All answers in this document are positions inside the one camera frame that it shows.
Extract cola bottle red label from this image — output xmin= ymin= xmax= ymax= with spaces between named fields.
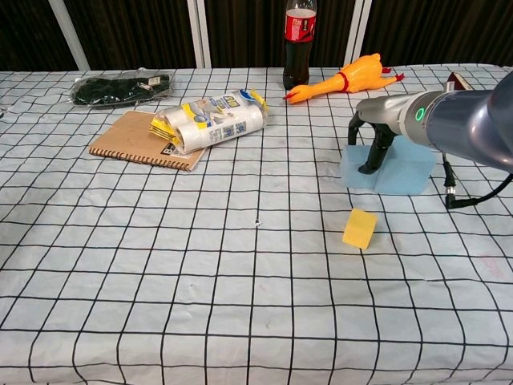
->
xmin=282 ymin=0 xmax=318 ymax=91

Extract large blue foam block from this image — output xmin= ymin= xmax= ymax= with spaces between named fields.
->
xmin=374 ymin=134 xmax=437 ymax=197

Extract checkered light blue tablecloth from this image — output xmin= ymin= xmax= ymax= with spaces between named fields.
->
xmin=0 ymin=63 xmax=513 ymax=385

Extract slanted white frame post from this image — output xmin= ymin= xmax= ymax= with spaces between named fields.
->
xmin=47 ymin=0 xmax=91 ymax=72

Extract medium blue foam block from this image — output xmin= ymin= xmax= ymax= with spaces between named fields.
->
xmin=340 ymin=144 xmax=382 ymax=189

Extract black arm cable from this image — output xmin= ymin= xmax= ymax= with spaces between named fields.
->
xmin=442 ymin=152 xmax=513 ymax=209

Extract yellow rubber chicken toy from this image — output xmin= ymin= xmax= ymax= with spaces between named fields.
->
xmin=282 ymin=52 xmax=406 ymax=106

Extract long dark red box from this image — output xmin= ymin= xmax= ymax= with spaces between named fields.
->
xmin=446 ymin=71 xmax=469 ymax=91

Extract brown spiral notebook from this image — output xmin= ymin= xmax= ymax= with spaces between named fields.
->
xmin=87 ymin=110 xmax=209 ymax=172

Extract pack of white rolls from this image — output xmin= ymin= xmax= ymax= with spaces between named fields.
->
xmin=149 ymin=88 xmax=270 ymax=155

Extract double white frame post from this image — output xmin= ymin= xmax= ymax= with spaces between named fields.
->
xmin=186 ymin=0 xmax=212 ymax=69

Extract small yellow foam block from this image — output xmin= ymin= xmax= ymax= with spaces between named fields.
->
xmin=341 ymin=208 xmax=378 ymax=250

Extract black gloves in plastic bag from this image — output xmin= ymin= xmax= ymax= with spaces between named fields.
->
xmin=68 ymin=68 xmax=177 ymax=109

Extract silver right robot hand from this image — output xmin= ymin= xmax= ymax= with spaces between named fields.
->
xmin=347 ymin=92 xmax=418 ymax=175

